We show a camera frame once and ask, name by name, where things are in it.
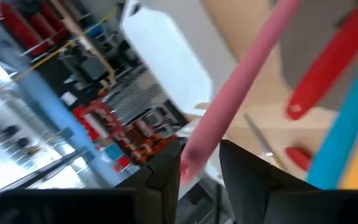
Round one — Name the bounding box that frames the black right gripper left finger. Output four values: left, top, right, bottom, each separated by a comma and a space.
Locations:
0, 138, 183, 224

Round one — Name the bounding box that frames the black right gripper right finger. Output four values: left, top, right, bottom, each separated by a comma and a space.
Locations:
219, 139, 358, 224

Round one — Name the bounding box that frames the red silicone spoon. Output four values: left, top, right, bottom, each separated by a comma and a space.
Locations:
285, 147, 312, 171

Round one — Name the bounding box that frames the blue silicone spatula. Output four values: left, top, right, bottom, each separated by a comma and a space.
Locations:
306, 37, 358, 190

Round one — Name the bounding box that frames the pink silicone spatula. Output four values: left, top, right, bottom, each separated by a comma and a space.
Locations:
180, 0, 301, 184

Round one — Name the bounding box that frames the red silicone spatula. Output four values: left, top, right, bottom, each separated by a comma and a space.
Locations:
286, 0, 358, 121

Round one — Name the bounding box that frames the red-trimmed metal box grater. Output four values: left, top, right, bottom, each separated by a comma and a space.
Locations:
104, 70, 170, 127

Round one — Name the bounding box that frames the white plastic bin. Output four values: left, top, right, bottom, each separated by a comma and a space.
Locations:
119, 0, 237, 118

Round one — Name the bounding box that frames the grey translucent plastic bin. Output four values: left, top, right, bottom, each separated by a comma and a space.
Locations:
280, 0, 358, 111

